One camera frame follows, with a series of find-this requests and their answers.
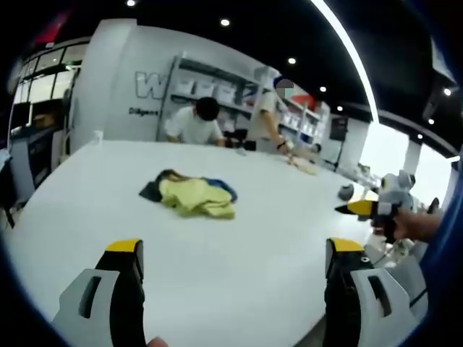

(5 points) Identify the small grey object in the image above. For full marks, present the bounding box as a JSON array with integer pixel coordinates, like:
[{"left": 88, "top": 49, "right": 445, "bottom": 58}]
[{"left": 337, "top": 183, "right": 356, "bottom": 200}]

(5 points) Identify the group of round ceiling lights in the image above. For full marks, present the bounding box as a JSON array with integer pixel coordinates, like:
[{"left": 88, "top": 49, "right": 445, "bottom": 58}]
[{"left": 125, "top": 0, "right": 454, "bottom": 142}]

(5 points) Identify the black wall poster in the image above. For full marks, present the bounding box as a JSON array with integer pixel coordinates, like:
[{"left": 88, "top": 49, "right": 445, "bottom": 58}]
[{"left": 330, "top": 115, "right": 349, "bottom": 141}]

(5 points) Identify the yellow garment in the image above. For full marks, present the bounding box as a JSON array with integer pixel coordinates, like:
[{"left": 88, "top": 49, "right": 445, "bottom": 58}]
[{"left": 157, "top": 176, "right": 237, "bottom": 220}]

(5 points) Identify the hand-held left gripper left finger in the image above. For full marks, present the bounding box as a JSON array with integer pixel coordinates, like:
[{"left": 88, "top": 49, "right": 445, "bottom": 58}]
[{"left": 52, "top": 238, "right": 146, "bottom": 347}]

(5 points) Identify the blue cloth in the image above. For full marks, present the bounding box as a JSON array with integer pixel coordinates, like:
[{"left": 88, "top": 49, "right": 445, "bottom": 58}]
[{"left": 202, "top": 176, "right": 239, "bottom": 202}]

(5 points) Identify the black device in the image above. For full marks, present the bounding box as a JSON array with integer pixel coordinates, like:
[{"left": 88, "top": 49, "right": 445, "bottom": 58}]
[{"left": 221, "top": 129, "right": 258, "bottom": 152}]

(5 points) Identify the person's right hand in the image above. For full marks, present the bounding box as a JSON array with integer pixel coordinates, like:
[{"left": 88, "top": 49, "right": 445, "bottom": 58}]
[{"left": 393, "top": 208, "right": 437, "bottom": 242}]

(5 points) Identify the beige cloth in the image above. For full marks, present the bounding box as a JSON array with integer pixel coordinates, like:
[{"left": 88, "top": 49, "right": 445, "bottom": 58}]
[{"left": 285, "top": 155, "right": 321, "bottom": 177}]

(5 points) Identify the dark cabinet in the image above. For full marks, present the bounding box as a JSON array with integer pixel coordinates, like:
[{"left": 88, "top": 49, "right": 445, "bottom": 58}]
[{"left": 7, "top": 100, "right": 75, "bottom": 191}]

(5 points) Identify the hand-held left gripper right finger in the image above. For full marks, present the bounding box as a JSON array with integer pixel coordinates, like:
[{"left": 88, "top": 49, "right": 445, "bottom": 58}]
[{"left": 323, "top": 237, "right": 417, "bottom": 347}]

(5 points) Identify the long ceiling light strip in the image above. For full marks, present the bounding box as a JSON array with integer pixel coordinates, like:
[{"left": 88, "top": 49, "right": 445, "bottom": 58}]
[{"left": 310, "top": 0, "right": 381, "bottom": 124}]

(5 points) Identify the grey storage shelf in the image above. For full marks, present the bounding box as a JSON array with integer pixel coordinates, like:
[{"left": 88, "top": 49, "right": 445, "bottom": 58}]
[{"left": 158, "top": 53, "right": 328, "bottom": 147}]

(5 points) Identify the person's left hand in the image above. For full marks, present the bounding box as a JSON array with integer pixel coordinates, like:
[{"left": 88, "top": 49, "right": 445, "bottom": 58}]
[{"left": 145, "top": 326, "right": 169, "bottom": 347}]

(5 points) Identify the person's blue sleeve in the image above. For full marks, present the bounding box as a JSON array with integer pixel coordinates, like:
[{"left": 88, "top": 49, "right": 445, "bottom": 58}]
[{"left": 415, "top": 137, "right": 463, "bottom": 347}]

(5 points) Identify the dark cloth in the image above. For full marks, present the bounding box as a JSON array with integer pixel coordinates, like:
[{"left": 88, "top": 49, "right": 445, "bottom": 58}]
[{"left": 138, "top": 180, "right": 163, "bottom": 202}]

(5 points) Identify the brown cloth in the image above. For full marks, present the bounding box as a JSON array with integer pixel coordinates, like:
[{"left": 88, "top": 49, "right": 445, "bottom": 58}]
[{"left": 156, "top": 168, "right": 191, "bottom": 183}]

